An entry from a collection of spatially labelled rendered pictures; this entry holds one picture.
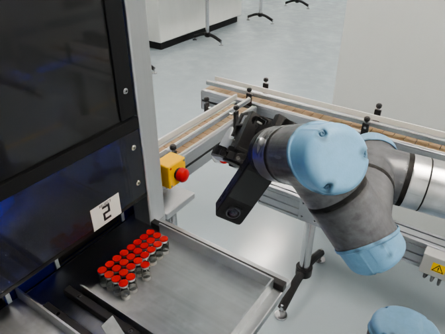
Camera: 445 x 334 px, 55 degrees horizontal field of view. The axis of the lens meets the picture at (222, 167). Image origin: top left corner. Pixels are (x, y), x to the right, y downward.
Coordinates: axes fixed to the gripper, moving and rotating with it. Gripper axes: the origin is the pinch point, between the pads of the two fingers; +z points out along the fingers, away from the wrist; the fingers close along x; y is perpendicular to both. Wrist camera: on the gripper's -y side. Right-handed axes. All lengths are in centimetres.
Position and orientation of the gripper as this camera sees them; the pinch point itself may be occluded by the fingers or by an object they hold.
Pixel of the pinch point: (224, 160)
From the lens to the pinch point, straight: 75.9
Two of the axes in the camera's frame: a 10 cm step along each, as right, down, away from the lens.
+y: 4.2, -9.1, 0.7
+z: -3.0, -0.6, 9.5
